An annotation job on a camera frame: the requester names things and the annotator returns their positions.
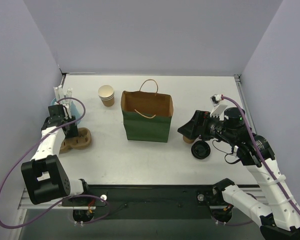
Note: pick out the brown paper coffee cup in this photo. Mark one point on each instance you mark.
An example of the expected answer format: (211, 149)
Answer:
(187, 140)

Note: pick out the green paper bag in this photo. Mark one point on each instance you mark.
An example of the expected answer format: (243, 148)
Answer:
(147, 116)

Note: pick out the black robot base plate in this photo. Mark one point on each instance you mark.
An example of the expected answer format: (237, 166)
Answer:
(150, 202)

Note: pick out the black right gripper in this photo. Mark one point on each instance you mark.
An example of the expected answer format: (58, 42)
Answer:
(198, 124)

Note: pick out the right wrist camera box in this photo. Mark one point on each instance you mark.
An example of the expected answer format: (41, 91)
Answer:
(218, 105)

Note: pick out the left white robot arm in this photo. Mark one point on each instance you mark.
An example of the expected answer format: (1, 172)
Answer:
(44, 176)

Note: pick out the stack of brown paper cups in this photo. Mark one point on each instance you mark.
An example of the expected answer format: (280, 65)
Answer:
(107, 95)

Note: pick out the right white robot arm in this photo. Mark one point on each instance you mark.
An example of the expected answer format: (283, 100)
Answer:
(279, 219)

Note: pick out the brown pulp cup carrier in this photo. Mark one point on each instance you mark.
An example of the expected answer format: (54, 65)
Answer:
(80, 142)

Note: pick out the light blue straw holder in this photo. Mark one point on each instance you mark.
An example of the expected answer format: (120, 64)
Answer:
(73, 109)

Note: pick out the stack of black lids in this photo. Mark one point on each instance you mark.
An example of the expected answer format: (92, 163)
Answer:
(200, 150)

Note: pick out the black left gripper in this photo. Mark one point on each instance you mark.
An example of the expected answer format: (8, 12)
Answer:
(71, 128)

